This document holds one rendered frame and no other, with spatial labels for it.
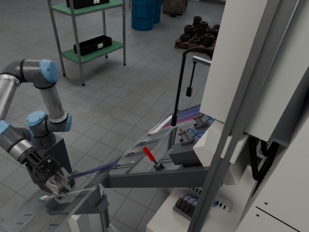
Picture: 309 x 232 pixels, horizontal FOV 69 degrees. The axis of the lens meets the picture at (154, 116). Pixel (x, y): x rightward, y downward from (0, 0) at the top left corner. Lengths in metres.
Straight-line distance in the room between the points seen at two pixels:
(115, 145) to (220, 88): 1.95
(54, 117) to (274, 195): 1.23
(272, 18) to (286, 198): 0.41
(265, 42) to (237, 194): 1.08
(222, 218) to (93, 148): 1.49
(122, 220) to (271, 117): 1.58
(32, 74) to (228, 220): 1.22
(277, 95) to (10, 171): 2.24
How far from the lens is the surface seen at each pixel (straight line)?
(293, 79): 0.45
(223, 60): 0.47
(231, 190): 1.40
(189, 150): 0.72
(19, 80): 1.28
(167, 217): 1.23
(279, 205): 0.67
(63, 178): 0.93
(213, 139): 0.54
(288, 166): 0.57
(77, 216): 1.02
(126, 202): 1.98
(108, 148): 2.34
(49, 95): 1.36
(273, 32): 0.41
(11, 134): 0.95
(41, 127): 1.58
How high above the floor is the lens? 1.71
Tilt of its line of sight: 39 degrees down
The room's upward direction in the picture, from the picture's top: 5 degrees clockwise
